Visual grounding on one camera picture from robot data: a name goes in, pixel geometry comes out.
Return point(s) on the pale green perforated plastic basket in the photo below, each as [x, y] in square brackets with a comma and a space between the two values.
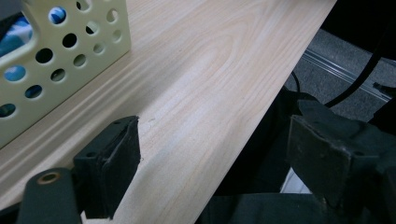
[62, 65]

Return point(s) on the blue camouflage fingerless glove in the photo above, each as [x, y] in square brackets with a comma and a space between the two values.
[14, 39]

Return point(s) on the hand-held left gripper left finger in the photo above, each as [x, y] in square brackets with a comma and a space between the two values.
[109, 174]

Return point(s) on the metal floor rail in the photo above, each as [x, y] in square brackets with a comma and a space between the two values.
[345, 72]

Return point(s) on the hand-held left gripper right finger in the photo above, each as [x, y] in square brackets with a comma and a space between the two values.
[323, 161]

